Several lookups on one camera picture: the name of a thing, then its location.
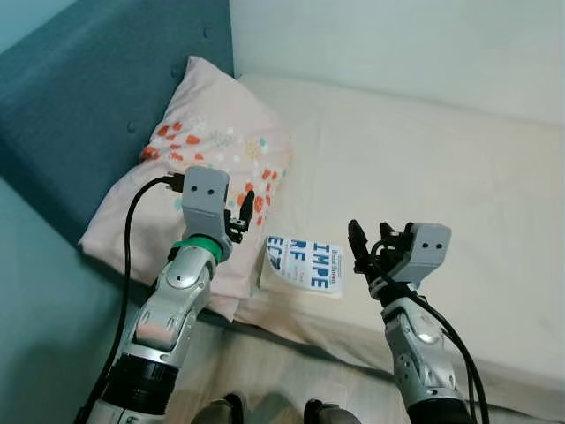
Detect white book blue letters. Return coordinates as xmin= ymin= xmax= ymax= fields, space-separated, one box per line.
xmin=259 ymin=234 xmax=345 ymax=299

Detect cream bed mattress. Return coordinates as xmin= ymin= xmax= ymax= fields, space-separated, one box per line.
xmin=225 ymin=72 xmax=565 ymax=420

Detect pink patterned pillow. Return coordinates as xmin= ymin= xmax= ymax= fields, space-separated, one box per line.
xmin=78 ymin=56 xmax=294 ymax=323

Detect grey robot right leg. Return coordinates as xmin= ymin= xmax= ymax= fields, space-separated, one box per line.
xmin=303 ymin=399 xmax=363 ymax=424

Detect grey robot leg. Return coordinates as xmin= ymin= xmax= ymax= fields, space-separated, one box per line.
xmin=190 ymin=393 xmax=246 ymax=424
xmin=303 ymin=399 xmax=363 ymax=424

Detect grey robot left leg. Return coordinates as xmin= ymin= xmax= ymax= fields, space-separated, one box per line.
xmin=190 ymin=393 xmax=246 ymax=424

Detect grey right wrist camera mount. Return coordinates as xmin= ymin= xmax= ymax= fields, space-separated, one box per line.
xmin=402 ymin=223 xmax=453 ymax=285

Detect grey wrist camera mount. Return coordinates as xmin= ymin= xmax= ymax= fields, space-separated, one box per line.
xmin=179 ymin=166 xmax=232 ymax=239
xmin=402 ymin=223 xmax=453 ymax=285

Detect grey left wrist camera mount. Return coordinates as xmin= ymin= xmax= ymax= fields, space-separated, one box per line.
xmin=179 ymin=166 xmax=232 ymax=239

